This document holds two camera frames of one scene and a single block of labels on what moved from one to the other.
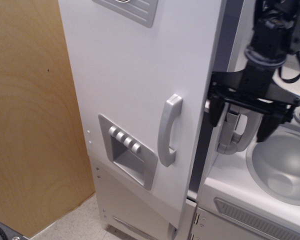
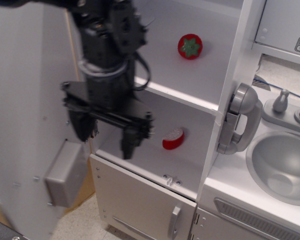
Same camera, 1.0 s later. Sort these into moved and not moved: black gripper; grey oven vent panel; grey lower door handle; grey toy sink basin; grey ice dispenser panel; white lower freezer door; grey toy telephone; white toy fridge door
Moved: grey ice dispenser panel; black gripper; white toy fridge door
Not moved: white lower freezer door; grey lower door handle; grey toy telephone; grey toy sink basin; grey oven vent panel
